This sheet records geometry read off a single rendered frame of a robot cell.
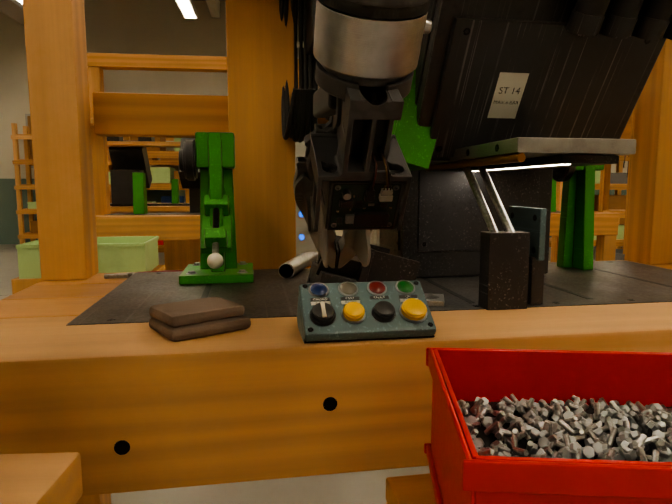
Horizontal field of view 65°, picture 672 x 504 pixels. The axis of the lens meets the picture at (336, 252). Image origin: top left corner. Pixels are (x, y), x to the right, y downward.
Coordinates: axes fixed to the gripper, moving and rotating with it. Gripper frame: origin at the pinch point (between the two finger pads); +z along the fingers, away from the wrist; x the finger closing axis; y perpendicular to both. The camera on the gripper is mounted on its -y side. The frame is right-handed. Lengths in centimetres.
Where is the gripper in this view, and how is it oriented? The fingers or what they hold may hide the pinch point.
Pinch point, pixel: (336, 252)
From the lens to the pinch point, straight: 53.0
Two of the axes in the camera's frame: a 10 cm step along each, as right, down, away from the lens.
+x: 9.9, -0.2, 1.6
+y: 1.3, 6.7, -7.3
